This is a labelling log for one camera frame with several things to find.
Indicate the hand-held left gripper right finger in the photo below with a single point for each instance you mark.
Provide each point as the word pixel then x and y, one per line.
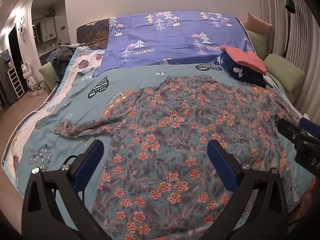
pixel 222 165

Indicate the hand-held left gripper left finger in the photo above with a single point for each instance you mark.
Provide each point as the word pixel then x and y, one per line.
pixel 90 165

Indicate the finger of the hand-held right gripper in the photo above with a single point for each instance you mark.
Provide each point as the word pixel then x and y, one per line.
pixel 290 130
pixel 308 127

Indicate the floral print garment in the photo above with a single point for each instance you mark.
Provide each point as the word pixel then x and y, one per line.
pixel 175 130

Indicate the person's right forearm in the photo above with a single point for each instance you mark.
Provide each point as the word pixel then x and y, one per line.
pixel 310 202

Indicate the green pillow beside clothes pile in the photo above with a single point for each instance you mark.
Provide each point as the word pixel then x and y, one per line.
pixel 48 76

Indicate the pile of grey clothes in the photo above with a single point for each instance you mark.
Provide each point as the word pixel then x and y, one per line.
pixel 60 55

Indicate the large green pillow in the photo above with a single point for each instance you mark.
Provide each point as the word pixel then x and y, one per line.
pixel 285 72

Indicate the teal printed bedsheet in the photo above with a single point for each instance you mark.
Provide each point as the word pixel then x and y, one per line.
pixel 75 100

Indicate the navy folded garment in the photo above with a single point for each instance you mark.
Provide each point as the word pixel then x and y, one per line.
pixel 240 75

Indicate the beige curtain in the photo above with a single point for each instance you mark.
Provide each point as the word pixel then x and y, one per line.
pixel 305 42

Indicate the pink folded garment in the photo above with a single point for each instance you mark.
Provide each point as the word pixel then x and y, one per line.
pixel 245 57

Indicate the small green pillow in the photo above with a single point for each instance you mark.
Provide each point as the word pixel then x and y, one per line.
pixel 258 42

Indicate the white leaf print quilt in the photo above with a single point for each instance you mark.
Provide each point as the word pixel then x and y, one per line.
pixel 82 62

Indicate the white cat figure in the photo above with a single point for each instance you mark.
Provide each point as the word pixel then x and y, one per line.
pixel 27 80

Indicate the peach pillow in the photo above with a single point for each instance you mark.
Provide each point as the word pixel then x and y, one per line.
pixel 257 23

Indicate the white rack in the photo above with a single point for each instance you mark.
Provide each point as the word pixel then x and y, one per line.
pixel 15 80

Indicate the black floor lamp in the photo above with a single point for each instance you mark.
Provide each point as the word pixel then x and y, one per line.
pixel 290 5

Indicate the dark printed blanket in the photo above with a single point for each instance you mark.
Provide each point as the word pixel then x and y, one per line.
pixel 95 33

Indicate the purple tree print sheet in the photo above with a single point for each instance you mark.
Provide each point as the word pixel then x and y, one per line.
pixel 175 37

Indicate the white wall ornament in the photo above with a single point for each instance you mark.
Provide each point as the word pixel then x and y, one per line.
pixel 22 30

